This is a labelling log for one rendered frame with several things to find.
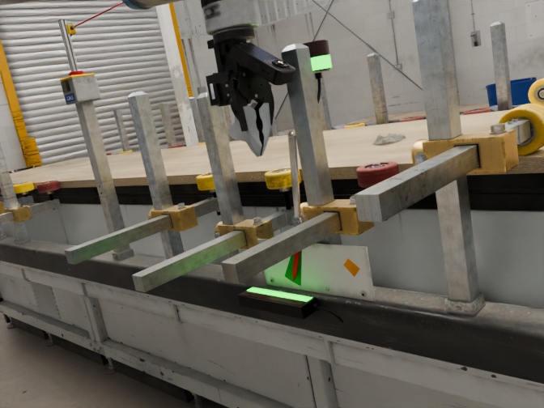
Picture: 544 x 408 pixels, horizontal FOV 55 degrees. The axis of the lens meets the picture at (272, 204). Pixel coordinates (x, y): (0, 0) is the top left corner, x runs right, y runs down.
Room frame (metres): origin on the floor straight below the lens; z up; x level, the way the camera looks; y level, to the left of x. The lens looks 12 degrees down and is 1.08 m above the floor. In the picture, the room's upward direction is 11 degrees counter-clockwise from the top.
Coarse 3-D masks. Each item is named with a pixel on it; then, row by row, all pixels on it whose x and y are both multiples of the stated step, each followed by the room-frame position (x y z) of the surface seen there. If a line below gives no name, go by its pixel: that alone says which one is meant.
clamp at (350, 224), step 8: (336, 200) 0.92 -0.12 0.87; (344, 200) 0.91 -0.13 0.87; (304, 208) 0.92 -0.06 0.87; (312, 208) 0.91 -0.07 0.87; (320, 208) 0.90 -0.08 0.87; (328, 208) 0.89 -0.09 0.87; (336, 208) 0.87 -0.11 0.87; (344, 208) 0.86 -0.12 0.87; (352, 208) 0.85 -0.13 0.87; (312, 216) 0.91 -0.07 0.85; (344, 216) 0.86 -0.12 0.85; (352, 216) 0.85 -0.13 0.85; (344, 224) 0.86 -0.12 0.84; (352, 224) 0.85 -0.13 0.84; (360, 224) 0.85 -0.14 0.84; (368, 224) 0.87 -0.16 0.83; (336, 232) 0.88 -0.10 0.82; (344, 232) 0.87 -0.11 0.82; (352, 232) 0.85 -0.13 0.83; (360, 232) 0.85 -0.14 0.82
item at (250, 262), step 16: (304, 224) 0.83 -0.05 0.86; (320, 224) 0.83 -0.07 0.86; (336, 224) 0.86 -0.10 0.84; (272, 240) 0.77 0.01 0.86; (288, 240) 0.78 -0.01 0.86; (304, 240) 0.80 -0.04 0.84; (240, 256) 0.73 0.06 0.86; (256, 256) 0.72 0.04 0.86; (272, 256) 0.75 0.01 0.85; (288, 256) 0.77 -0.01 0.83; (224, 272) 0.71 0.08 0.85; (240, 272) 0.70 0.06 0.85; (256, 272) 0.72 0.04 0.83
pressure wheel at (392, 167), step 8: (360, 168) 0.99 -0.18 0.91; (368, 168) 0.98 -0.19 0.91; (376, 168) 0.96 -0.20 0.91; (384, 168) 0.96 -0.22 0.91; (392, 168) 0.96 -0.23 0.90; (360, 176) 0.98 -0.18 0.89; (368, 176) 0.96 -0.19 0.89; (376, 176) 0.96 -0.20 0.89; (384, 176) 0.96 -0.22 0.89; (360, 184) 0.98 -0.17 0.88; (368, 184) 0.97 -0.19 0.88
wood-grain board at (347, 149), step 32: (352, 128) 1.93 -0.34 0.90; (384, 128) 1.72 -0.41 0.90; (416, 128) 1.54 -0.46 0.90; (480, 128) 1.28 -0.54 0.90; (128, 160) 2.46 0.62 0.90; (192, 160) 1.87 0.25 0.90; (256, 160) 1.50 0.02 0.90; (288, 160) 1.37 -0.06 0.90; (352, 160) 1.16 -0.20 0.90; (384, 160) 1.07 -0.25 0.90
